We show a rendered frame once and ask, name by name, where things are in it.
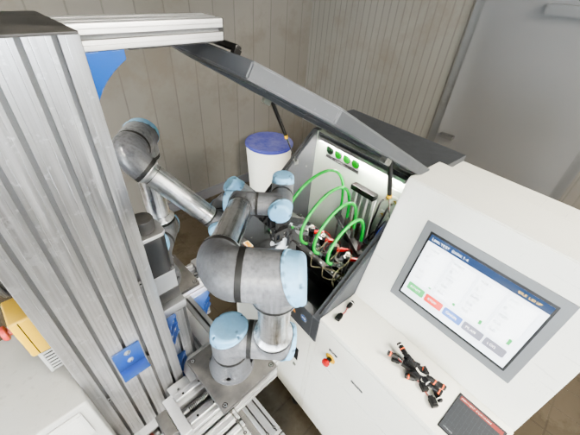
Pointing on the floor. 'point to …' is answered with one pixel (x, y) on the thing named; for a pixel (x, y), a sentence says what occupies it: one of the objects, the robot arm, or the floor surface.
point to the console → (511, 222)
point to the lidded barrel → (266, 157)
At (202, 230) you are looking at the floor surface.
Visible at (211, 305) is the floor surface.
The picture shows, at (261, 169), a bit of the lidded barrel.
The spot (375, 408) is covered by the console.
